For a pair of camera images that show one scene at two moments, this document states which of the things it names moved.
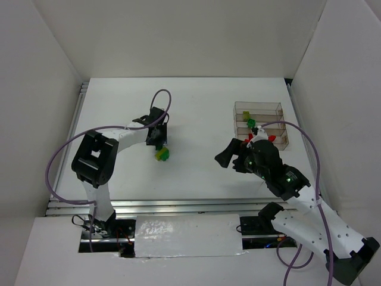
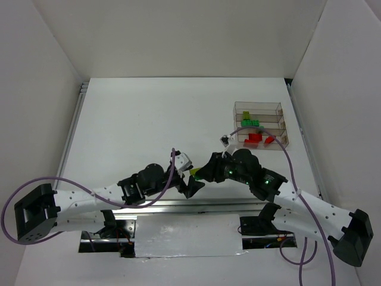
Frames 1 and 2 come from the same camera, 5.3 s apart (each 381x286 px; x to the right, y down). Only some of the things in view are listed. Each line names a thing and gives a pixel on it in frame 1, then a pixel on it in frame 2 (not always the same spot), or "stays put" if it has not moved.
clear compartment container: [268, 115] stays put
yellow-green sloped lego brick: [246, 115] stays put
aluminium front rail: [166, 206] stays put
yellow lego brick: [157, 156] → [193, 171]
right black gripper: [239, 158] → [214, 167]
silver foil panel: [191, 235] stays put
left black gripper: [158, 138] → [181, 182]
